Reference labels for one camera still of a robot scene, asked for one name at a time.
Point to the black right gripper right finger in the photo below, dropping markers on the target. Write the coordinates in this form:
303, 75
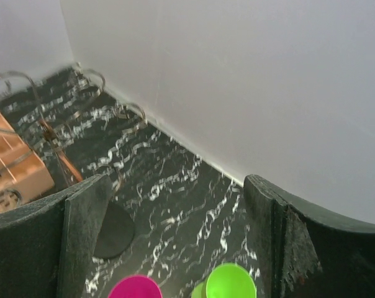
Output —
305, 250

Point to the green plastic wine glass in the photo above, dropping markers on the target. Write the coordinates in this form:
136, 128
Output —
228, 280

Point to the peach plastic basket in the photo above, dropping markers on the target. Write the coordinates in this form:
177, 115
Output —
23, 175

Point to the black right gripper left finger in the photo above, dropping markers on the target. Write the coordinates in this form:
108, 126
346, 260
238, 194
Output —
46, 246

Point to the magenta plastic wine glass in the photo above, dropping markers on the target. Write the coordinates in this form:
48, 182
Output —
136, 286

